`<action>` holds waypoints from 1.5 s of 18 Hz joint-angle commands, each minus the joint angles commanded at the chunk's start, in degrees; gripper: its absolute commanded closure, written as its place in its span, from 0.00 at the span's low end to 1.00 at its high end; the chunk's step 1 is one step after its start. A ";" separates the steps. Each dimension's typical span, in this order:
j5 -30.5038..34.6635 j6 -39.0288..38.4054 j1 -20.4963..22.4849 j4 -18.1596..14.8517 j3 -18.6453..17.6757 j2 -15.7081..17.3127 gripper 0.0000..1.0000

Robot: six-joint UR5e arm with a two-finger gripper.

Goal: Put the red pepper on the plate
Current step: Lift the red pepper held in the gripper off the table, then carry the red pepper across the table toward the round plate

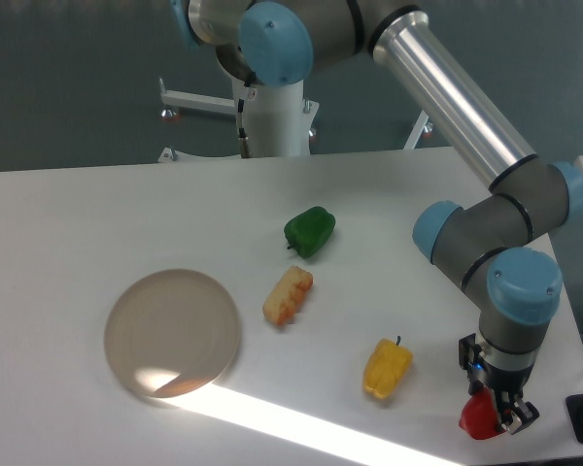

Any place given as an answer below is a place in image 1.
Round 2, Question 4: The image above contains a red toy bell pepper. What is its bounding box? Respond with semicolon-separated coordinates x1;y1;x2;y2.
459;387;501;441

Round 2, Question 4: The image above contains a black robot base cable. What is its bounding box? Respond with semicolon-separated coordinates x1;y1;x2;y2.
236;72;258;159

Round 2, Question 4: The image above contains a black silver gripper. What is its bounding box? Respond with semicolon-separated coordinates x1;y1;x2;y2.
458;334;539;435

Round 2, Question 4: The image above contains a yellow toy bell pepper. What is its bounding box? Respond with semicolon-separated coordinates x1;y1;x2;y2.
361;335;414;401

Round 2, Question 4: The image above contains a translucent brown round plate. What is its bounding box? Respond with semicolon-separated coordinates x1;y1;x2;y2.
104;269;241;399

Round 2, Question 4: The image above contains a green toy bell pepper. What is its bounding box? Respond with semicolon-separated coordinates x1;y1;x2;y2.
284;206;336;259

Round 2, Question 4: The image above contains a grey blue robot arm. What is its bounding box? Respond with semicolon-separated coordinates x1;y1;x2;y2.
171;1;583;439

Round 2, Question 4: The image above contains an orange yellow toy food block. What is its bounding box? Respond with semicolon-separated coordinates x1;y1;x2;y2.
262;266;314;326

